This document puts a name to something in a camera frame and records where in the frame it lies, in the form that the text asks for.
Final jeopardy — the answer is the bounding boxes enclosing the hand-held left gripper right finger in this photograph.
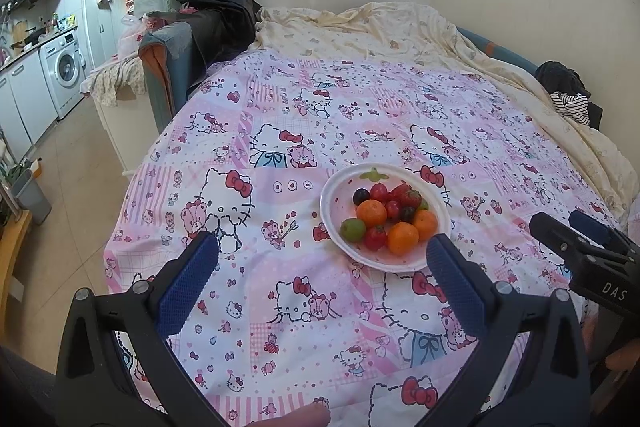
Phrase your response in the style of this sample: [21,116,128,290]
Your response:
[415,233,593,427]

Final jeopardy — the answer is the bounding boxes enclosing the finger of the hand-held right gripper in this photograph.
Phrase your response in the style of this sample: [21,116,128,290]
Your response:
[529,212,601,268]
[568,208,640,258]

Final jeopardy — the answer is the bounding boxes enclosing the cream duvet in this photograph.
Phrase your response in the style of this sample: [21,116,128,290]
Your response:
[255,2,640,228]

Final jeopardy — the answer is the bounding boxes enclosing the white plastic plate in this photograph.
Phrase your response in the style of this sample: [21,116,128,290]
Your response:
[320,164,451,272]

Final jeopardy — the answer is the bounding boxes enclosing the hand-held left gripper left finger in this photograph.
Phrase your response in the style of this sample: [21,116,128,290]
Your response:
[55,231,221,427]

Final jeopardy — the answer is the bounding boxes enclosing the pink cartoon printed blanket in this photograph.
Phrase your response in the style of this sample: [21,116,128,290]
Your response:
[102,47,626,427]

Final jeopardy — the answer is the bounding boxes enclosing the person's right hand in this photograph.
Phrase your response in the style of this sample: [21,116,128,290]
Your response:
[582,307,640,373]

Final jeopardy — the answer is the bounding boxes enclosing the black jacket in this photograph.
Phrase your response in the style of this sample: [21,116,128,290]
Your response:
[150,0,261,73]

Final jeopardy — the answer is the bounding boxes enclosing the orange mandarin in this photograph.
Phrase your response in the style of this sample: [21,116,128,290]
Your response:
[387,222,420,256]
[412,210,439,241]
[356,200,388,229]

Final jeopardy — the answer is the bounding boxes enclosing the pale pink bag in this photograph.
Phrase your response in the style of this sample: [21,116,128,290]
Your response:
[119,10,156,58]

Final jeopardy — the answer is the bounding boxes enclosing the striped garment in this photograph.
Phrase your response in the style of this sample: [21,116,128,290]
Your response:
[550,91,592,124]

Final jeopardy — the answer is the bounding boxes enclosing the grey trash bin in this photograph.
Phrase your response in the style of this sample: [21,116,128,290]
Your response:
[10,167,53,225]

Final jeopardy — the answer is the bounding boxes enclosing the floral cloth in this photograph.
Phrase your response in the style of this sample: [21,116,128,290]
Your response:
[80,54,148,108]

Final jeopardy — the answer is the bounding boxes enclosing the striped folded clothes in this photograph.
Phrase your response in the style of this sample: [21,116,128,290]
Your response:
[536,61,603,128]

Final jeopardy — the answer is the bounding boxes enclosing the teal bed edge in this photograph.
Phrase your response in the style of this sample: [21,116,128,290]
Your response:
[455,26,541,75]

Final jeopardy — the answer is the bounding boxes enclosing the white kitchen cabinets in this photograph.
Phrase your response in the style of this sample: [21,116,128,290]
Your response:
[0,50,58,153]

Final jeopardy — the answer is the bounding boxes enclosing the white washing machine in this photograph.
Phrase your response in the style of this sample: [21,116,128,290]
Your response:
[39,30,87,120]

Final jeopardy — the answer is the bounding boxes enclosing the tall white cabinet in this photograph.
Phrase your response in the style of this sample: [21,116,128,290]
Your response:
[80,0,123,68]

